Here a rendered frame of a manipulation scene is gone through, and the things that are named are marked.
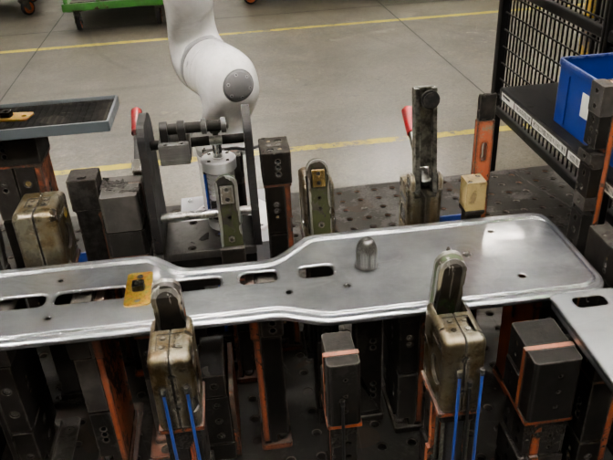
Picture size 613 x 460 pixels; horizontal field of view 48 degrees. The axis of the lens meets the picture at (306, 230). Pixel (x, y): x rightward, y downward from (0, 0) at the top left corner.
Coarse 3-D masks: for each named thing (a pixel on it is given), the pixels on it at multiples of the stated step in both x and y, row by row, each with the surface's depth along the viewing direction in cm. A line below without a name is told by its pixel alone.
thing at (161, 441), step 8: (136, 336) 102; (144, 336) 102; (144, 344) 103; (144, 352) 104; (144, 360) 105; (144, 368) 106; (144, 376) 107; (152, 392) 108; (152, 400) 109; (152, 408) 110; (152, 432) 116; (152, 440) 114; (160, 440) 113; (152, 448) 112; (160, 448) 112; (152, 456) 111; (160, 456) 111; (168, 456) 111
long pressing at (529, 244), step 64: (320, 256) 106; (384, 256) 105; (512, 256) 103; (576, 256) 103; (0, 320) 95; (64, 320) 95; (128, 320) 94; (192, 320) 94; (256, 320) 94; (320, 320) 93
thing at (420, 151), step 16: (416, 96) 107; (432, 96) 104; (416, 112) 108; (432, 112) 108; (416, 128) 109; (432, 128) 109; (416, 144) 110; (432, 144) 110; (416, 160) 111; (432, 160) 111; (416, 176) 112; (432, 176) 112; (416, 192) 113; (432, 192) 113
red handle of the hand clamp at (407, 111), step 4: (404, 108) 119; (408, 108) 118; (404, 112) 119; (408, 112) 118; (404, 116) 118; (408, 116) 118; (404, 120) 118; (408, 120) 118; (408, 124) 117; (408, 128) 117; (408, 132) 117; (424, 168) 113; (424, 172) 113; (428, 172) 113; (424, 176) 113; (428, 176) 113; (424, 180) 112; (428, 180) 112; (424, 184) 113; (428, 184) 113
